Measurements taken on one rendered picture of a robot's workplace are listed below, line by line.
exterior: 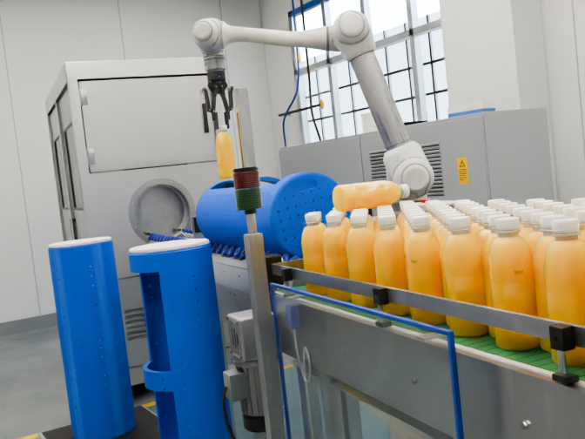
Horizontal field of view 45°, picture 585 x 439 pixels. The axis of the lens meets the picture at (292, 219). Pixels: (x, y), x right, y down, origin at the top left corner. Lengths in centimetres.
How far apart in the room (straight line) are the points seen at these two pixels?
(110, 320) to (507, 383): 235
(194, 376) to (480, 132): 213
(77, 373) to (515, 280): 241
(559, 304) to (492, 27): 411
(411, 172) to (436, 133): 148
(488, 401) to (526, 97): 392
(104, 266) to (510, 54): 306
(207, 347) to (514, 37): 329
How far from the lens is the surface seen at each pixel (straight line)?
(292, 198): 220
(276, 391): 176
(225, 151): 289
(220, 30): 279
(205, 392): 246
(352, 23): 269
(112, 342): 328
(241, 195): 167
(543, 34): 523
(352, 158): 474
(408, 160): 265
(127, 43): 760
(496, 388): 120
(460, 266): 131
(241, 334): 192
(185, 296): 237
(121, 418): 336
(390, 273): 153
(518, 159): 403
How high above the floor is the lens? 123
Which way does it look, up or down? 4 degrees down
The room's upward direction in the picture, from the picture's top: 6 degrees counter-clockwise
